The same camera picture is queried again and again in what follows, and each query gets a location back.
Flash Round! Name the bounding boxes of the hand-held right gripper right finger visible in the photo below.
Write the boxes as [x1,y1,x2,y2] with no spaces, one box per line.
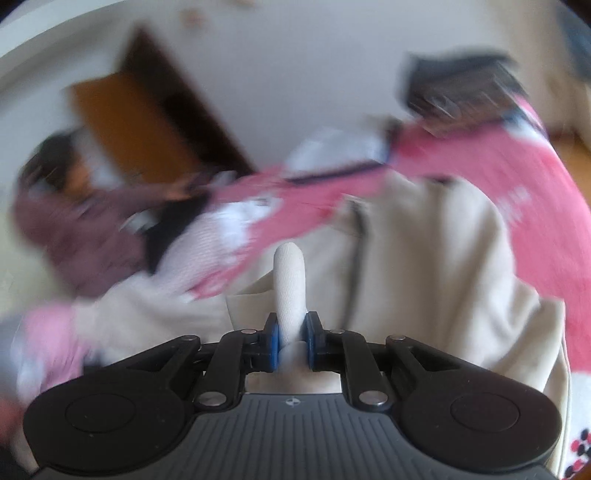
[305,312,463,411]

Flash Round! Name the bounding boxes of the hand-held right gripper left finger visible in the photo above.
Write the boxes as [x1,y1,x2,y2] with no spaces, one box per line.
[122,312,281,411]

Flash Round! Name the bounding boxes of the beige hoodie with black trim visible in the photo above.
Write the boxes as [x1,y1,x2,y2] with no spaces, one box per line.
[14,178,571,480]

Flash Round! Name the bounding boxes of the pile of white checked clothes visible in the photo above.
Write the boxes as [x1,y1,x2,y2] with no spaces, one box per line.
[157,212,259,297]

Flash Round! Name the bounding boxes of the folded white and navy clothes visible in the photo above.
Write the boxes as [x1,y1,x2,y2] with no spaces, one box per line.
[281,127,399,185]

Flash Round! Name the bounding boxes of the stack of folded clothes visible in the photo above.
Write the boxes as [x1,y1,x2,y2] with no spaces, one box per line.
[402,46,528,136]

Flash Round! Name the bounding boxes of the wooden door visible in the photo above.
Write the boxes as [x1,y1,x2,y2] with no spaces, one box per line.
[69,74,205,186]

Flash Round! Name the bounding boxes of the pink floral blanket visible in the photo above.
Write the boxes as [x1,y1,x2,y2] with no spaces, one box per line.
[0,97,591,480]

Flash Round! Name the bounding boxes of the dark brown door frame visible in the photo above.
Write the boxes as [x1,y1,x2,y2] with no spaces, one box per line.
[115,28,256,177]

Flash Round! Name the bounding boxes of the dried leaf wall ornament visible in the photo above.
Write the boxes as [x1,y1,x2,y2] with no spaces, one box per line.
[178,7,209,29]

